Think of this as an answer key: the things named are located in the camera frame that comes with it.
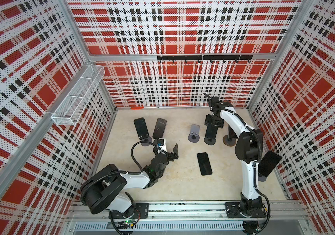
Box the red marker pen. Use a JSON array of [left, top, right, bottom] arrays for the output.
[[130, 106, 144, 110]]

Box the black hook rail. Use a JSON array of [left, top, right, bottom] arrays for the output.
[[157, 54, 253, 62]]

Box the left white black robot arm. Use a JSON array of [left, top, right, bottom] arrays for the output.
[[80, 138, 179, 217]]

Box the black phone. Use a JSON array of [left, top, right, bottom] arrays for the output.
[[197, 152, 213, 176], [205, 124, 218, 140], [133, 117, 149, 140], [228, 126, 238, 140], [152, 117, 167, 139]]

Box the grey phone stand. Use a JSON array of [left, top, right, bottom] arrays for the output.
[[204, 137, 216, 146], [188, 124, 200, 143]]

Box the white wire mesh basket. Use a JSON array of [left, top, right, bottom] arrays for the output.
[[52, 65, 105, 126]]

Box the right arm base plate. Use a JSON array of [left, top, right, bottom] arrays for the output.
[[225, 202, 267, 219]]

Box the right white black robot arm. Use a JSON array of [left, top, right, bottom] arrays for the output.
[[204, 93, 263, 217]]

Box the far right grey stand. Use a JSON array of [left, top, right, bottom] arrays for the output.
[[222, 136, 237, 147]]

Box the far left grey stand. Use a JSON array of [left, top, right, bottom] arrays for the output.
[[141, 137, 153, 146]]

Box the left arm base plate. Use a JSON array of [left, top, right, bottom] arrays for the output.
[[110, 203, 149, 219]]

